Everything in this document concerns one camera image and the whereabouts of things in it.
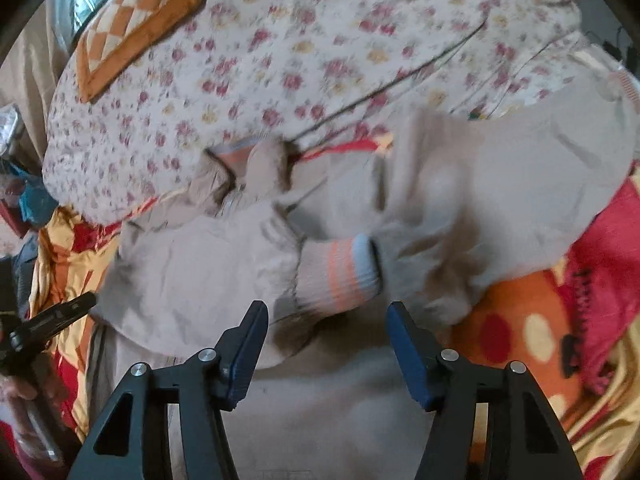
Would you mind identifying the beige curtain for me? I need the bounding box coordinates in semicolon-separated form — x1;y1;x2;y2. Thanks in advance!
0;0;76;161

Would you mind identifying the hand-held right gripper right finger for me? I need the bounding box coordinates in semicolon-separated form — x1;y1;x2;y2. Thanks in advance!
386;301;584;480

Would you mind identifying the orange checkered pillow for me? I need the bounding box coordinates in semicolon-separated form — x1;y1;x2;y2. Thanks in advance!
75;0;208;105

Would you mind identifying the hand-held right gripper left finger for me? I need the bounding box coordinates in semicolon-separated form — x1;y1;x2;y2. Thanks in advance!
67;301;269;480

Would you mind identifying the beige jacket with striped cuffs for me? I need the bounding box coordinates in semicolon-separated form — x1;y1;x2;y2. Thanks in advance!
87;67;638;480

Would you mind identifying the floral quilt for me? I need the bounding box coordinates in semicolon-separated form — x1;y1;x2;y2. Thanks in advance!
42;0;621;226

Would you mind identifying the thin black cable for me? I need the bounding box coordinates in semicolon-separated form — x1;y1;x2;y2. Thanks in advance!
295;20;491;141

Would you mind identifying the red orange printed blanket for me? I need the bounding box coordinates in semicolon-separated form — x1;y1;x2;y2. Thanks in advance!
27;137;640;480

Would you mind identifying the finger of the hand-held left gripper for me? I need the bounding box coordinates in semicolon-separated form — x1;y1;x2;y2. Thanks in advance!
7;292;97;354

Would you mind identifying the teal cloth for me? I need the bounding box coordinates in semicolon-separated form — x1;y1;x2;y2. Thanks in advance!
10;162;58;228

